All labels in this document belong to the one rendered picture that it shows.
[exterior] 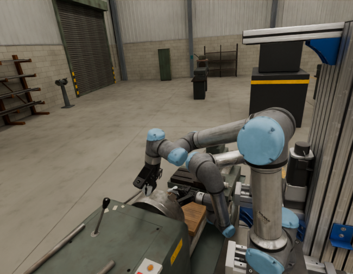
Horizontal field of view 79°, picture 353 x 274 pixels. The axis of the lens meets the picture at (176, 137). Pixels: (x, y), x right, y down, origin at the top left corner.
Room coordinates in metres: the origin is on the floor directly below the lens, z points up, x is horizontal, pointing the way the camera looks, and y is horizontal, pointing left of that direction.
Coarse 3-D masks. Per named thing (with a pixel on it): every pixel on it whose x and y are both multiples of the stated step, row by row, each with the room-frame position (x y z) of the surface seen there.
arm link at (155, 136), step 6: (150, 132) 0.82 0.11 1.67; (156, 132) 0.83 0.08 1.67; (162, 132) 0.84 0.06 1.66; (150, 138) 0.81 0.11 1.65; (156, 138) 0.80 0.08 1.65; (162, 138) 0.81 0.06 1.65; (150, 144) 0.81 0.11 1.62; (156, 144) 0.80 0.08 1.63; (150, 150) 0.81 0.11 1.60; (156, 150) 0.79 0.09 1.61; (150, 156) 0.81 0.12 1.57; (156, 156) 0.82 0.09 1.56
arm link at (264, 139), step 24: (264, 120) 0.51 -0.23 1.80; (288, 120) 0.55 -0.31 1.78; (240, 144) 0.52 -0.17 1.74; (264, 144) 0.48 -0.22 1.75; (264, 168) 0.48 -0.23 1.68; (264, 192) 0.49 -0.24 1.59; (264, 216) 0.49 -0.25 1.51; (264, 240) 0.48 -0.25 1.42; (288, 240) 0.52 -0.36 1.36; (264, 264) 0.45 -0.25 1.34
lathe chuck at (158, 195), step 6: (156, 192) 0.99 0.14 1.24; (162, 192) 0.99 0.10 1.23; (138, 198) 0.98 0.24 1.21; (150, 198) 0.94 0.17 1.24; (156, 198) 0.94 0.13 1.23; (162, 198) 0.95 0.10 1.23; (162, 204) 0.91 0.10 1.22; (168, 204) 0.92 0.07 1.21; (174, 204) 0.94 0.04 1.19; (174, 210) 0.91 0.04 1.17; (180, 210) 0.94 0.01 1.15; (174, 216) 0.88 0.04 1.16; (180, 216) 0.92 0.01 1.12
